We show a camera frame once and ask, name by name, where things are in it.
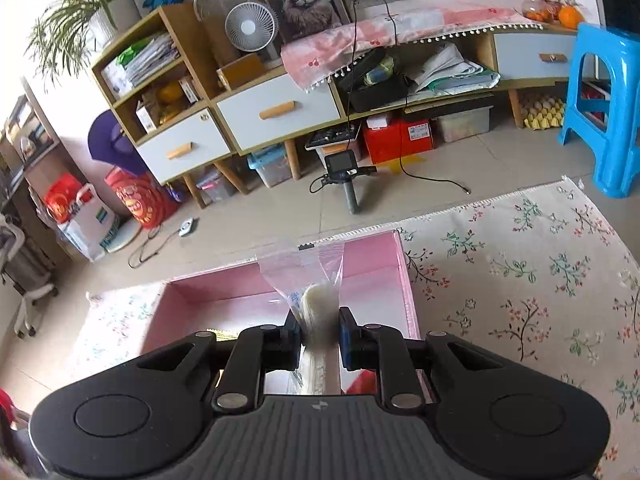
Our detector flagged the brown cardboard box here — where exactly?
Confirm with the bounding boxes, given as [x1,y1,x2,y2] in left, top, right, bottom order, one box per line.
[216,54,266,92]

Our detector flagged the stack of papers and folders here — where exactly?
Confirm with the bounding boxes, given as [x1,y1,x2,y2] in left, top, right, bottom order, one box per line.
[102,32,181,96]

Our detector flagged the blue plastic stool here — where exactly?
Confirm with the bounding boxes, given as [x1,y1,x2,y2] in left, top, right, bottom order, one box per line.
[557,22,640,200]

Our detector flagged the small white box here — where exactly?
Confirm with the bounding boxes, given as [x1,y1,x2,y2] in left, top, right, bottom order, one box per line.
[135,100,158,133]

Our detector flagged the red cardboard box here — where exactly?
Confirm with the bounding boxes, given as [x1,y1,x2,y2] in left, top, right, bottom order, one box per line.
[362,119,435,165]

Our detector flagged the red round tin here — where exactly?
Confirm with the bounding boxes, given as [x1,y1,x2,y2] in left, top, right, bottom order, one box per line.
[104,166,178,231]

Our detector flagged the framed cat picture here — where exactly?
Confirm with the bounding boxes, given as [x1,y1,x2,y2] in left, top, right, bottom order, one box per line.
[246,0,353,46]

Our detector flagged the black power cable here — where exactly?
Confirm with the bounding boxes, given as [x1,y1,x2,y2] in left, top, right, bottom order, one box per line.
[345,0,401,128]

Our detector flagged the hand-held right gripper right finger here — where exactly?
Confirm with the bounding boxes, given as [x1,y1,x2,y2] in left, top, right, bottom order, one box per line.
[337,306,506,411]

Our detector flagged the pink cherry print cloth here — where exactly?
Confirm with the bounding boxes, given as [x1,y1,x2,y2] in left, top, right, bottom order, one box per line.
[280,2,546,93]

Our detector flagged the white drawer wooden handle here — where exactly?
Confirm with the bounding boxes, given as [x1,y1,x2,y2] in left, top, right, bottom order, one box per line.
[216,74,344,153]
[492,31,581,81]
[135,107,233,183]

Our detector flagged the white bin with black tools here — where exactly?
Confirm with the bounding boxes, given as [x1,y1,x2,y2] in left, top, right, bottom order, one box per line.
[305,122,363,161]

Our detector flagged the low wooden cabinet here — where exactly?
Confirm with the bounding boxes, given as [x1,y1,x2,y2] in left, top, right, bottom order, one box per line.
[215,22,601,182]

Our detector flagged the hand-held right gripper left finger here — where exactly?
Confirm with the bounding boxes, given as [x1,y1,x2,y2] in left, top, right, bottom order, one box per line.
[135,307,306,411]

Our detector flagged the red gift bag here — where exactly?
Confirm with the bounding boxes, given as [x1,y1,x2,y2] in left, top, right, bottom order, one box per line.
[42,172,86,223]

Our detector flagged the yellow egg tray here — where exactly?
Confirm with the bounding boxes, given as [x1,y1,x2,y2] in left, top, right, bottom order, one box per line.
[517,95,568,131]

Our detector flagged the blue lid storage bin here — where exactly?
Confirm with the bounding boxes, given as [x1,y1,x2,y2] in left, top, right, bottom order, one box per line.
[247,144,293,188]

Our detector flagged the dark wooden desk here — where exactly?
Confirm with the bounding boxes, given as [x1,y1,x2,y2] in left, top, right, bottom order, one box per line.
[0,80,76,211]

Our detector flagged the orange fruit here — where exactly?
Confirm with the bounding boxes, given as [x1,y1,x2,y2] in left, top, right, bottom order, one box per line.
[557,6,585,30]

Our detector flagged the handheld camera on grip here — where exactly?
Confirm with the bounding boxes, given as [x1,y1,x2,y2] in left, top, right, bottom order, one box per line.
[309,152,378,216]

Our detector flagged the red plastic chair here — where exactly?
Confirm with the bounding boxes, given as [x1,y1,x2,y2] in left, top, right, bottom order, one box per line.
[0,387,18,428]

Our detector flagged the pink cardboard box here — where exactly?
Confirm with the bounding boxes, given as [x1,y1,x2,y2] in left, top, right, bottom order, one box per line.
[140,230,433,401]

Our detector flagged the purple cap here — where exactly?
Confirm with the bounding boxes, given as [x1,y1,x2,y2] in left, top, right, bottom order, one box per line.
[87,109,151,173]

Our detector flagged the tall wooden shelf cabinet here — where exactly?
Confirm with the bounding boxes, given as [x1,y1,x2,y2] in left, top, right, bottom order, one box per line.
[90,2,251,209]

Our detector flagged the small printed carton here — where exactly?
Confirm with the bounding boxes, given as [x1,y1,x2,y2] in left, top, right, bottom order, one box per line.
[177,76,198,106]

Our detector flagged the white desk fan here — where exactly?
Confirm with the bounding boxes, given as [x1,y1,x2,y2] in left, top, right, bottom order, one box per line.
[224,1,283,68]

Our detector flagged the white shopping bag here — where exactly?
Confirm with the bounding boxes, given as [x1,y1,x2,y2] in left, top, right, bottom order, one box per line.
[57,182,121,261]

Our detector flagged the clear plastic snack bag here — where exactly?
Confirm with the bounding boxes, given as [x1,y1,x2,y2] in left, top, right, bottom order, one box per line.
[256,240,347,396]

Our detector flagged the black bag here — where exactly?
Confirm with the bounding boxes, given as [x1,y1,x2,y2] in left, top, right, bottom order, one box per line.
[334,47,411,113]

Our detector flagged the small clear storage bin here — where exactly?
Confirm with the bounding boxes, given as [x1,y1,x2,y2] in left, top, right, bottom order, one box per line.
[195,167,238,203]

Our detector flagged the white charger with cable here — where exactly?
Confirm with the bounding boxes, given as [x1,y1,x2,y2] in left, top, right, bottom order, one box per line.
[127,217,197,269]

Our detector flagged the black floor cable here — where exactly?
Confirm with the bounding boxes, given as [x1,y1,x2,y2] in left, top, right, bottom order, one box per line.
[399,152,472,195]

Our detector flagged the pile of white papers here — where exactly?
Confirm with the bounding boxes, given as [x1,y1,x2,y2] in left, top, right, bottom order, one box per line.
[405,42,501,96]

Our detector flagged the white office chair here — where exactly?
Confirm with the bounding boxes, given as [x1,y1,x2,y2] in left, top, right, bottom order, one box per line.
[0,212,56,338]

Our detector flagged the potted green plant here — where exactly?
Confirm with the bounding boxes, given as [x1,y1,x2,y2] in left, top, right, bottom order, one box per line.
[25,0,151,81]

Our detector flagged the yellow packet on shelf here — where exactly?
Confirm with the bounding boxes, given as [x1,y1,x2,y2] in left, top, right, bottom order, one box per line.
[157,80,186,111]

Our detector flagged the green yellow bundle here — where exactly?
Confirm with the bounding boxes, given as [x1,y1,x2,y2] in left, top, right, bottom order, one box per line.
[364,55,396,86]

